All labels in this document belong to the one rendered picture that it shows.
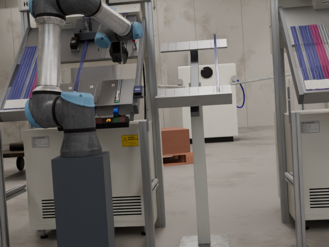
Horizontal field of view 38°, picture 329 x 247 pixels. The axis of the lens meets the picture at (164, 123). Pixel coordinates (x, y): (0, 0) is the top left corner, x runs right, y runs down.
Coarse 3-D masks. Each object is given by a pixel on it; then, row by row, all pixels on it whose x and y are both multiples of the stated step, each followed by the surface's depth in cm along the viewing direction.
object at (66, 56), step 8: (32, 32) 277; (64, 32) 274; (72, 32) 273; (32, 40) 272; (64, 40) 268; (80, 40) 267; (128, 40) 262; (136, 40) 261; (24, 48) 268; (64, 48) 263; (80, 48) 262; (88, 48) 261; (96, 48) 260; (128, 48) 257; (64, 56) 258; (72, 56) 257; (80, 56) 257; (88, 56) 256; (96, 56) 255; (104, 56) 254; (128, 56) 252; (136, 56) 252
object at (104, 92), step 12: (60, 84) 243; (72, 84) 242; (84, 84) 241; (96, 84) 240; (108, 84) 239; (132, 84) 236; (96, 96) 234; (108, 96) 233; (120, 96) 232; (132, 96) 231
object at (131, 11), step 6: (114, 6) 272; (120, 6) 271; (126, 6) 270; (132, 6) 269; (138, 6) 269; (120, 12) 267; (126, 12) 266; (132, 12) 266; (138, 12) 266; (66, 18) 270; (72, 18) 270; (78, 18) 270; (138, 18) 269; (66, 24) 273; (72, 24) 273
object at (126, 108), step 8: (96, 104) 226; (104, 104) 226; (112, 104) 225; (120, 104) 225; (128, 104) 224; (0, 112) 231; (8, 112) 231; (16, 112) 231; (24, 112) 230; (96, 112) 229; (104, 112) 229; (112, 112) 229; (120, 112) 229; (128, 112) 228; (8, 120) 235; (16, 120) 235; (24, 120) 235
